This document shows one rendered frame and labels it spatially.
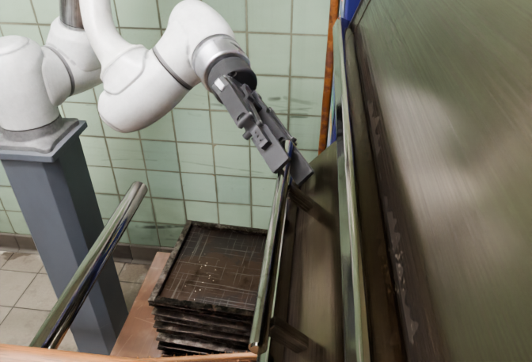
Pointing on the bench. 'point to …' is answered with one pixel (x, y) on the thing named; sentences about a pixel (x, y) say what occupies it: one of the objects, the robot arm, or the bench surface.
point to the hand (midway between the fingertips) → (283, 157)
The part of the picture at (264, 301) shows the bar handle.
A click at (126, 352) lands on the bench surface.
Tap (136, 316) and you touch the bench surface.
